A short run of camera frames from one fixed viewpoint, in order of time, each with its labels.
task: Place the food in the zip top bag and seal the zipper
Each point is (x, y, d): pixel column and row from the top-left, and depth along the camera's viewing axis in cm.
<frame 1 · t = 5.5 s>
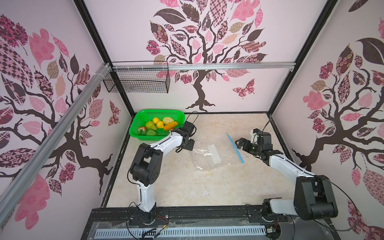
left hand: (186, 146, 95), fingers open
right hand: (241, 141, 90), fingers open
green plastic basket: (140, 117, 112), point 7 cm above the table
clear zip top bag: (221, 152, 100), on the table
green pear: (150, 125, 109), point 5 cm above the table
left red strawberry: (142, 129, 106), point 6 cm above the table
yellow orange fruit: (155, 120, 112), point 5 cm above the table
beige potato: (167, 120, 112), point 5 cm above the table

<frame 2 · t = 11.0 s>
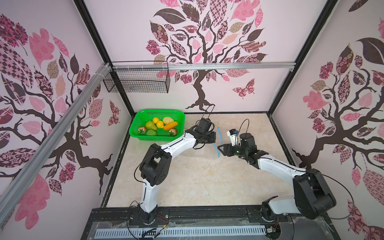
left hand: (214, 139, 91), fingers closed
right hand: (222, 144, 87), fingers open
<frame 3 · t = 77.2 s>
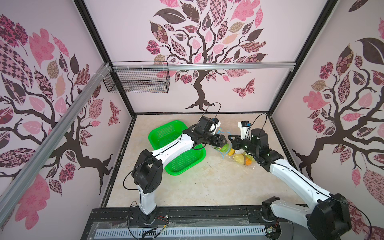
left hand: (221, 142, 83), fingers open
right hand: (229, 134, 79), fingers closed
green plastic basket: (163, 133, 103), point 6 cm above the table
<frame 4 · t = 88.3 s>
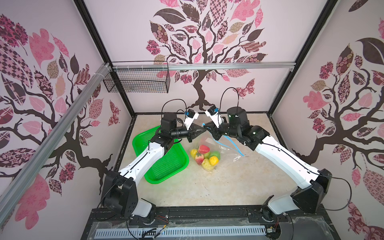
left hand: (205, 130, 73), fingers closed
right hand: (206, 123, 71), fingers closed
green plastic basket: (174, 161, 95), on the table
